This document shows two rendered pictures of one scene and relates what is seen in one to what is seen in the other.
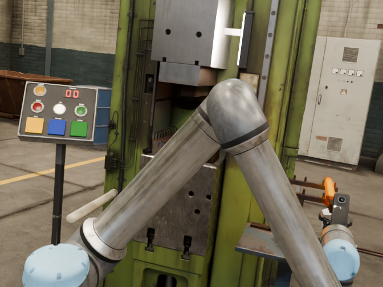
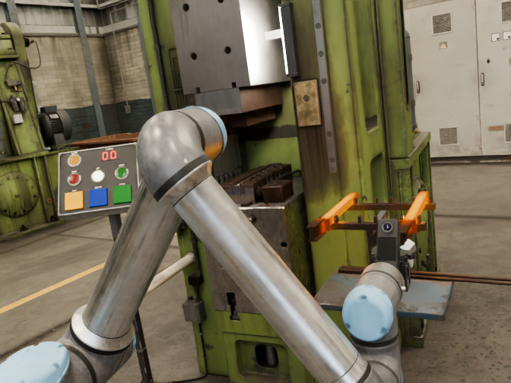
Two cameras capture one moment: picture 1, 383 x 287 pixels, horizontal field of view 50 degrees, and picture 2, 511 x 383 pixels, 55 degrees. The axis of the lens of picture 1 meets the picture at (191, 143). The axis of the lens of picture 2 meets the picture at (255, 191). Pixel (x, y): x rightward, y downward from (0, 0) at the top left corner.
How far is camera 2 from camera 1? 0.43 m
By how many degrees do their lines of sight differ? 12
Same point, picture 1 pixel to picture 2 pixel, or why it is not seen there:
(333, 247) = (352, 298)
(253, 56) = (304, 58)
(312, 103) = (473, 87)
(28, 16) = (125, 69)
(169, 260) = (259, 327)
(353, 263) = (380, 316)
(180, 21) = (204, 39)
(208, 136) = not seen: hidden behind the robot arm
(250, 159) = (186, 209)
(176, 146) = (136, 205)
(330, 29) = not seen: outside the picture
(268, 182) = (215, 234)
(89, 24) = not seen: hidden behind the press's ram
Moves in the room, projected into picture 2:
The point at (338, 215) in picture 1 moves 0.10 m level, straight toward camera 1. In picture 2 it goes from (385, 249) to (369, 266)
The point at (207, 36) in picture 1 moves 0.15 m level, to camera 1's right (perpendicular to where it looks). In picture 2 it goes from (238, 49) to (277, 42)
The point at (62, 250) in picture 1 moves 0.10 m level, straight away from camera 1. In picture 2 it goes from (40, 350) to (54, 328)
